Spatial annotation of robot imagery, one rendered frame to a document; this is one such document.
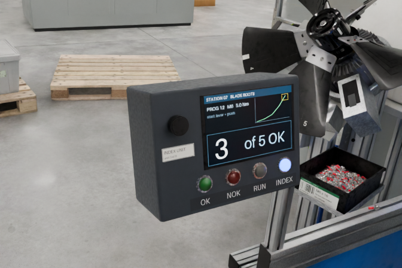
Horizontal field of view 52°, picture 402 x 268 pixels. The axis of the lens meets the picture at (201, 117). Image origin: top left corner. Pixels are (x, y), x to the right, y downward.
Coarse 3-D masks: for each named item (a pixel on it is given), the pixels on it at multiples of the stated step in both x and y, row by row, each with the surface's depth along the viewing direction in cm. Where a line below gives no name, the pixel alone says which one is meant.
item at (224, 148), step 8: (208, 136) 60; (216, 136) 61; (224, 136) 61; (232, 136) 62; (208, 144) 60; (216, 144) 61; (224, 144) 61; (232, 144) 62; (208, 152) 60; (216, 152) 61; (224, 152) 62; (232, 152) 62; (208, 160) 60; (216, 160) 61; (224, 160) 62; (232, 160) 62
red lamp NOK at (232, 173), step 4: (228, 172) 62; (232, 172) 62; (236, 172) 63; (228, 176) 62; (232, 176) 62; (236, 176) 62; (228, 180) 62; (232, 180) 62; (236, 180) 62; (232, 184) 63
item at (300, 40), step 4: (296, 32) 141; (300, 32) 140; (304, 32) 139; (296, 36) 141; (300, 36) 140; (304, 36) 140; (308, 36) 139; (296, 40) 142; (300, 40) 141; (304, 40) 140; (308, 40) 139; (300, 44) 141; (308, 44) 140; (312, 44) 139; (300, 48) 142; (304, 48) 141; (308, 48) 140; (300, 52) 142; (304, 52) 142; (304, 56) 142
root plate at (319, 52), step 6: (312, 48) 132; (318, 48) 132; (318, 54) 132; (324, 54) 132; (330, 54) 132; (306, 60) 131; (312, 60) 132; (318, 60) 132; (324, 60) 132; (330, 60) 132; (324, 66) 131; (330, 66) 132
